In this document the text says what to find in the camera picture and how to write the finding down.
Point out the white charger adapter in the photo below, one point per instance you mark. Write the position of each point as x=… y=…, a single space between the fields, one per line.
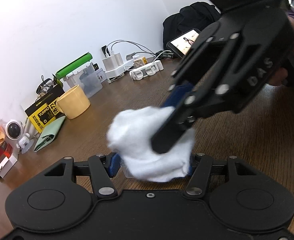
x=112 y=62

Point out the black bag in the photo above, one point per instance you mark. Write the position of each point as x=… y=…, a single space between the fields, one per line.
x=197 y=15

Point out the white astronaut robot toy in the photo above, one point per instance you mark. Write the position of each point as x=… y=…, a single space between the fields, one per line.
x=15 y=131

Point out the green folded cloth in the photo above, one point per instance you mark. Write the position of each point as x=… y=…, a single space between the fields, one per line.
x=49 y=133

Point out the yellow ceramic mug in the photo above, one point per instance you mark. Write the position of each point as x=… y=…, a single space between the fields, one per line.
x=73 y=103

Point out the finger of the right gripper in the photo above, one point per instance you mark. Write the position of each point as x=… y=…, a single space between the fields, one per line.
x=177 y=95
x=179 y=121

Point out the yellow black cardboard box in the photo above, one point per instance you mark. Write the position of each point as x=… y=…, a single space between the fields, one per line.
x=44 y=111

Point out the white plastic holder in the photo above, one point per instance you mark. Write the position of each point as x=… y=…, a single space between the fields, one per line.
x=149 y=69

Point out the white tissue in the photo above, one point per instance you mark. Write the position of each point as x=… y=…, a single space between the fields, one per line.
x=130 y=135

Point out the black smartphone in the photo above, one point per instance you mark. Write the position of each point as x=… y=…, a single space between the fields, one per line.
x=181 y=45

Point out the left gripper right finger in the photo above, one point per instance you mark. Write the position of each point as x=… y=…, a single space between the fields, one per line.
x=199 y=181

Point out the keys and glasses bundle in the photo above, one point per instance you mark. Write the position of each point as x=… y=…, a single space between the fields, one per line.
x=45 y=85

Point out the red white box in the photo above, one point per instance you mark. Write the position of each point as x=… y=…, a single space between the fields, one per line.
x=8 y=157

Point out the clear plastic floss box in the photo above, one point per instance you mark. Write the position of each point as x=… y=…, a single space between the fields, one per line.
x=126 y=171

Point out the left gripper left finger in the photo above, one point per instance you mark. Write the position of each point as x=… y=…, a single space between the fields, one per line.
x=102 y=168

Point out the green handled clear container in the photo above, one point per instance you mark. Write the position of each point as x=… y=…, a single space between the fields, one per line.
x=81 y=72

